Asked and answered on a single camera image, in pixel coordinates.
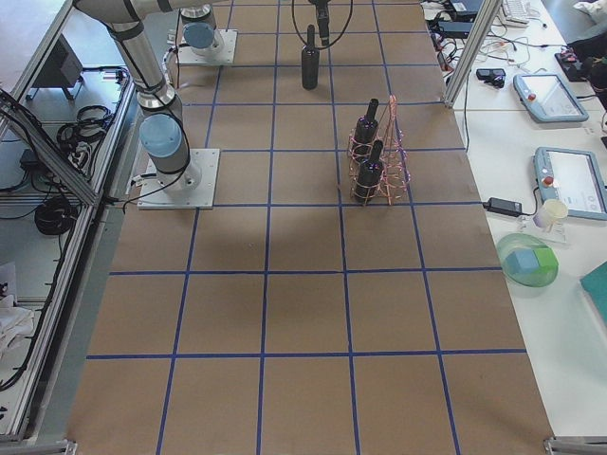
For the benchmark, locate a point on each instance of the crumpled white cloth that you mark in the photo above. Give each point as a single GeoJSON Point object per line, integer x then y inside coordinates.
{"type": "Point", "coordinates": [17, 322]}

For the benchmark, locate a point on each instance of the dark wine bottle in basket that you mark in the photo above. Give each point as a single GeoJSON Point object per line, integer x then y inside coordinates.
{"type": "Point", "coordinates": [370, 172]}

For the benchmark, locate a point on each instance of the green bowl with blocks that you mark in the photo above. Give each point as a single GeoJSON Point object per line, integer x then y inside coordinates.
{"type": "Point", "coordinates": [527, 260]}

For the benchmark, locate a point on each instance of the black power adapter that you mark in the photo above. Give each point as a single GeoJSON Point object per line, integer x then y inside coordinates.
{"type": "Point", "coordinates": [502, 206]}

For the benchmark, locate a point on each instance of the brown paper table mat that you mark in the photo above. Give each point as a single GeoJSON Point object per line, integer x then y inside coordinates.
{"type": "Point", "coordinates": [290, 319]}

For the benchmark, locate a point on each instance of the blue teach pendant lower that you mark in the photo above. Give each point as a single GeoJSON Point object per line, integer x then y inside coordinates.
{"type": "Point", "coordinates": [573, 177]}

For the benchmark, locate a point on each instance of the copper wire wine basket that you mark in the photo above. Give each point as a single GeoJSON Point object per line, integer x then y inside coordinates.
{"type": "Point", "coordinates": [395, 179]}

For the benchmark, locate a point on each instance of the dark wine bottle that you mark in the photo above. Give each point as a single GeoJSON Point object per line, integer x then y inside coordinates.
{"type": "Point", "coordinates": [370, 172]}
{"type": "Point", "coordinates": [310, 60]}

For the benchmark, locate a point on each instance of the aluminium frame post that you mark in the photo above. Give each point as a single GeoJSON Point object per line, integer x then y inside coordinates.
{"type": "Point", "coordinates": [478, 34]}

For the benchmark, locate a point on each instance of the blue teach pendant upper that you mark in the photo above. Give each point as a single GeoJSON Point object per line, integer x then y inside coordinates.
{"type": "Point", "coordinates": [548, 98]}

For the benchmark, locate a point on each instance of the blue teach pendant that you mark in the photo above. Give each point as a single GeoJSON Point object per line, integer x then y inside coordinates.
{"type": "Point", "coordinates": [548, 98]}
{"type": "Point", "coordinates": [573, 177]}

